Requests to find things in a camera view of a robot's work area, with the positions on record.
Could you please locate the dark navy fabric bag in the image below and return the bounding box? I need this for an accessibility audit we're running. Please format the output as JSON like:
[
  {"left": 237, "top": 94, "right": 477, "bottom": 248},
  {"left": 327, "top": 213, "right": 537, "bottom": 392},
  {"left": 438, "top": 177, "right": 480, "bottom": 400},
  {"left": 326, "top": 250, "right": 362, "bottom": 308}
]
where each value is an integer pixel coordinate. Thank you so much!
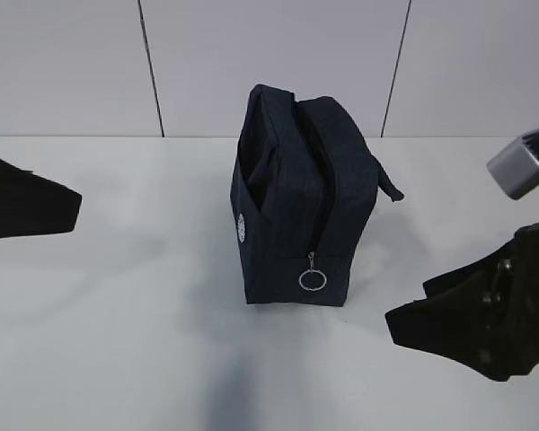
[{"left": 230, "top": 84, "right": 403, "bottom": 307}]

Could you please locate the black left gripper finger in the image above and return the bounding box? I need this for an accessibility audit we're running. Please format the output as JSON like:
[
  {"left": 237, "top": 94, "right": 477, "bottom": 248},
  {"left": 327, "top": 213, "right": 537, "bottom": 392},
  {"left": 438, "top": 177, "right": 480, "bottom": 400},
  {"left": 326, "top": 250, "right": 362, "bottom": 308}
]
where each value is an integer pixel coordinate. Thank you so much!
[{"left": 0, "top": 158, "right": 83, "bottom": 239}]

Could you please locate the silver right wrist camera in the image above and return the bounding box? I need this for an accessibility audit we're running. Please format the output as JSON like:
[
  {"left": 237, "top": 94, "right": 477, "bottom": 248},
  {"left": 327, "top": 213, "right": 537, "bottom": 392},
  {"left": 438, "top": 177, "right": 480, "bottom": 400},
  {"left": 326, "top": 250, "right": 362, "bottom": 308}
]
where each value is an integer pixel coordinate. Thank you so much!
[{"left": 486, "top": 128, "right": 539, "bottom": 200}]

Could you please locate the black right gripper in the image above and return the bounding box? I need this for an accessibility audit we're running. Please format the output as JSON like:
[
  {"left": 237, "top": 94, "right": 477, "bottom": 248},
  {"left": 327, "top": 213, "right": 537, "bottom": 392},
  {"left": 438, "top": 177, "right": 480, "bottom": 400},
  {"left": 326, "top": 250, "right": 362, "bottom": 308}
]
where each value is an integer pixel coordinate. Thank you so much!
[{"left": 384, "top": 223, "right": 539, "bottom": 382}]

